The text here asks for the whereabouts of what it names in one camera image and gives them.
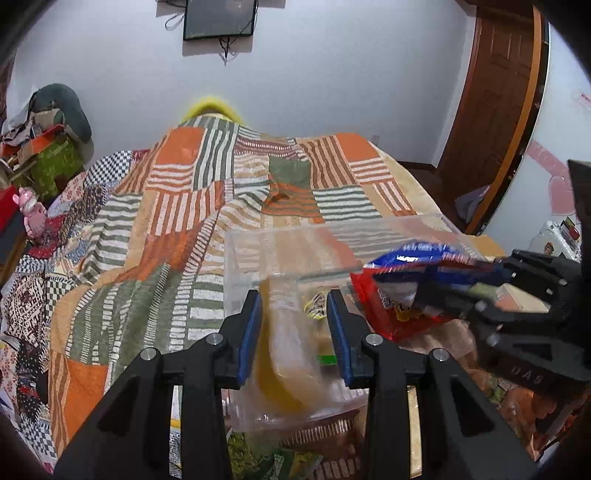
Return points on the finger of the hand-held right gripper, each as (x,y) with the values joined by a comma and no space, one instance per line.
(478,272)
(455,302)

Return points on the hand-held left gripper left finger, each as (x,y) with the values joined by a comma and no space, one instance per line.
(250,339)

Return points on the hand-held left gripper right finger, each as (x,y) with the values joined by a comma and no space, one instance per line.
(337,341)

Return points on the clear bag of yellow snacks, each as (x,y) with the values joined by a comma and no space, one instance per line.
(281,369)

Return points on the red and blue snack packet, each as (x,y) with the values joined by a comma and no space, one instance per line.
(392,300)

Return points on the clear plastic container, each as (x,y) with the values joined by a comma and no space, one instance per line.
(295,249)

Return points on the green label snack packet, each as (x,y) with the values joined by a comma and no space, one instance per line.
(327,357)

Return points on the beige cardboard box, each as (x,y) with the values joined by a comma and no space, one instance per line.
(521,299)

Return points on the small yellow snack packet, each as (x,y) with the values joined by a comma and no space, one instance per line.
(316,305)

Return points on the grey cloth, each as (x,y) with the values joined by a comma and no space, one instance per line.
(472,203)

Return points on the white appliance with stickers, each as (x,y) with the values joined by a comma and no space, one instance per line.
(554,240)

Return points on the orange snack packet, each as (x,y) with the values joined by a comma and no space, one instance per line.
(512,404)

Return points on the brown ridged snack packet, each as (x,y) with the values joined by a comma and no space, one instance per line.
(323,438)

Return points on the green leafy print snack packet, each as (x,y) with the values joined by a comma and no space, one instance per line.
(258,457)

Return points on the striped patchwork blanket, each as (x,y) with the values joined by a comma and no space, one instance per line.
(161,221)

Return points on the brown wooden door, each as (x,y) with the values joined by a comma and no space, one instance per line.
(494,101)

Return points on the yellow pillow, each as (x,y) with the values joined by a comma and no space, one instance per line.
(211,107)

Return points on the pink plush toy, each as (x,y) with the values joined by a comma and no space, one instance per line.
(32,212)

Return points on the green patterned cloth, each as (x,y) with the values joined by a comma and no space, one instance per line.
(55,166)

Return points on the red box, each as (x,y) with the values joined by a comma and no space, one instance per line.
(10,207)

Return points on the pile of clothes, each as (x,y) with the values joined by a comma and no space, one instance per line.
(51,110)

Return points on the pink heart wall sticker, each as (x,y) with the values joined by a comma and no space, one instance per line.
(551,180)

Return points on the wall-mounted black monitor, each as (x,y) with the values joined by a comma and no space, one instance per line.
(220,18)

